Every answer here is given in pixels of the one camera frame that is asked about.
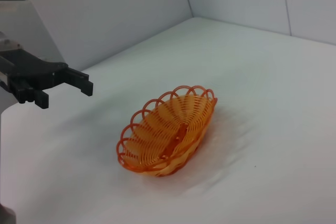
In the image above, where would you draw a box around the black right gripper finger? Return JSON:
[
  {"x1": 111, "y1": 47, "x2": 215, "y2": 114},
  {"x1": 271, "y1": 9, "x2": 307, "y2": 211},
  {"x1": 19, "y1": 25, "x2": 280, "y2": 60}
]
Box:
[
  {"x1": 54, "y1": 66, "x2": 94, "y2": 97},
  {"x1": 9, "y1": 76, "x2": 50, "y2": 110}
]

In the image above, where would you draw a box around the orange woven plastic basket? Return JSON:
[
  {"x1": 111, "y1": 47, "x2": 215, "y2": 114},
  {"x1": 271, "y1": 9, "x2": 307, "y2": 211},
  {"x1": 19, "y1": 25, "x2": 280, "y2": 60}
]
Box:
[{"x1": 115, "y1": 84, "x2": 218, "y2": 178}]

